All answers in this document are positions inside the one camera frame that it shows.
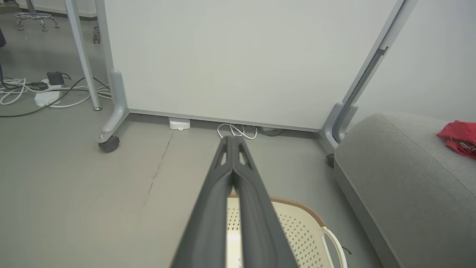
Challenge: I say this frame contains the grey partition leg with foot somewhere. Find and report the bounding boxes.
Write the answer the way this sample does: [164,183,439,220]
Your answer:
[95,0,129,144]

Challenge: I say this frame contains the black power adapter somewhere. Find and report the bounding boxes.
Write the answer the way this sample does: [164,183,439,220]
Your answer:
[46,71,65,86]

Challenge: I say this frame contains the slanted grey metal pole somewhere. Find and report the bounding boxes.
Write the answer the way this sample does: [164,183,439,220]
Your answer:
[65,0,103,111]

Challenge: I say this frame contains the white power strip with plugs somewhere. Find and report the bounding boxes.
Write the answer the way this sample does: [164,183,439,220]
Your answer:
[0,76,110,118]

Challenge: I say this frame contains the large white partition panel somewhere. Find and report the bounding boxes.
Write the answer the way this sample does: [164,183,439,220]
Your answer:
[102,0,399,133]

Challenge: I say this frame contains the coiled white floor cable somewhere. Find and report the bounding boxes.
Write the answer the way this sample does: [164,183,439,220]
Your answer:
[217,124,258,140]

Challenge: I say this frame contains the thick white cable bundle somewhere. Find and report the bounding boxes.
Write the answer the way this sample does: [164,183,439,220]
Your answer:
[0,77,112,109]

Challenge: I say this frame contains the chrome stool base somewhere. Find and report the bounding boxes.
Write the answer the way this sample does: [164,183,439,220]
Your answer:
[14,0,60,32]

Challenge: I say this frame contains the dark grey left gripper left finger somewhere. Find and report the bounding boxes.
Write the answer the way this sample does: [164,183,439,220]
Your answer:
[170,136,234,268]

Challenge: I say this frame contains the dark grey floor cable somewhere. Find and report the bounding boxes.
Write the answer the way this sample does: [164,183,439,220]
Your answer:
[258,127,286,137]

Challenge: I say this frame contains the white partition panel behind sofa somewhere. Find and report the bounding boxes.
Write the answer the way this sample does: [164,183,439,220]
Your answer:
[351,0,476,123]

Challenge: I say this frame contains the cream perforated laundry basket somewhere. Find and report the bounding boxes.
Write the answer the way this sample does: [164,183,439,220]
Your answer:
[226,197,348,268]

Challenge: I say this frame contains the small white plastic box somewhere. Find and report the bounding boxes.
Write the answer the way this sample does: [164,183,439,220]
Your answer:
[168,117,191,131]

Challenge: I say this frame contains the grey partition post with foot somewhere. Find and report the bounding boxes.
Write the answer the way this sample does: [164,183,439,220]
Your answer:
[320,0,419,150]

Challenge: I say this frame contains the grey fabric sofa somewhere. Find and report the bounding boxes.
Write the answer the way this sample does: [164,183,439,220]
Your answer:
[333,113,476,268]

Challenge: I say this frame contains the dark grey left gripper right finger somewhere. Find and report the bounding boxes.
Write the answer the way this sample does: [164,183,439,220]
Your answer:
[232,136,299,268]

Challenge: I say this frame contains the red and white garment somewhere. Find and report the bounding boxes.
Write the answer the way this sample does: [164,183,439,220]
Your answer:
[437,120,476,160]

